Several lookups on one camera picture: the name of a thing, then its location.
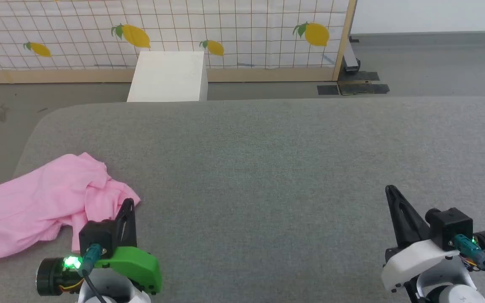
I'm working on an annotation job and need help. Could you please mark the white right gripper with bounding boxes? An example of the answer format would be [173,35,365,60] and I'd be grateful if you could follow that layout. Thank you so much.
[381,185,485,292]

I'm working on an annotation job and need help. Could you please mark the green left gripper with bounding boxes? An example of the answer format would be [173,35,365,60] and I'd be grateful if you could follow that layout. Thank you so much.
[36,197,162,296]

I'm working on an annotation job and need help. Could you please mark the pink cotton garment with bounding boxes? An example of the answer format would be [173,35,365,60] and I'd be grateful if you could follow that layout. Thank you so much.
[0,152,141,264]

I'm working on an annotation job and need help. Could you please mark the black metal screen foot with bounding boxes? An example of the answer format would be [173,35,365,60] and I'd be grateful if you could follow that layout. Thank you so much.
[317,36,391,96]

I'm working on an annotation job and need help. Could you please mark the grey fabric sofa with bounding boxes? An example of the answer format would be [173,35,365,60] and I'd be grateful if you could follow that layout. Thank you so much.
[0,96,485,303]

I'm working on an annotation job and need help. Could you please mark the white rectangular box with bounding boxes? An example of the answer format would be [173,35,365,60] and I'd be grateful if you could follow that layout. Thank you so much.
[127,51,208,103]

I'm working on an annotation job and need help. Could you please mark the lemon print grid fabric panel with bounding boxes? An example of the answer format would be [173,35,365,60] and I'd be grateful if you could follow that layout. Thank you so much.
[0,0,351,70]

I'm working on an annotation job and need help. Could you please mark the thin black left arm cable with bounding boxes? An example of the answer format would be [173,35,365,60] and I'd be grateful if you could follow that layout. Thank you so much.
[82,244,109,303]

